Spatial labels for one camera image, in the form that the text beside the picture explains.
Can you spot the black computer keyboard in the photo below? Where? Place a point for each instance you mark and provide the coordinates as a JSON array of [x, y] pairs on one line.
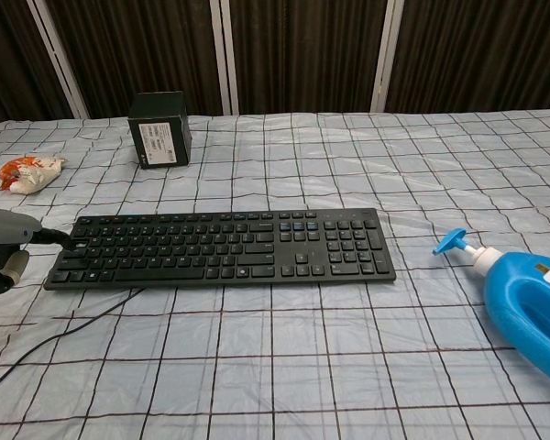
[[224, 249]]

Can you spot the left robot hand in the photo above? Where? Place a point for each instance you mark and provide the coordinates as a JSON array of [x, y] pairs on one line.
[[4, 256]]

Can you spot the white frame partition screen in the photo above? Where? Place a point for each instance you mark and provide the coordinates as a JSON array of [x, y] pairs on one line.
[[275, 55]]

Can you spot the checked light blue tablecloth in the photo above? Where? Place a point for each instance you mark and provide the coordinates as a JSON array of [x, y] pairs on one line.
[[275, 298]]

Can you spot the black cardboard box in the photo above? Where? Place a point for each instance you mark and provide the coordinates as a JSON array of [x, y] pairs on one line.
[[161, 130]]

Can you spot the orange white snack packet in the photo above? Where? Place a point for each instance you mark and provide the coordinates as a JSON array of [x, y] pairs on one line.
[[29, 173]]

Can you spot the blue detergent pump bottle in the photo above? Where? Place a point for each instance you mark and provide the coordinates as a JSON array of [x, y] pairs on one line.
[[513, 284]]

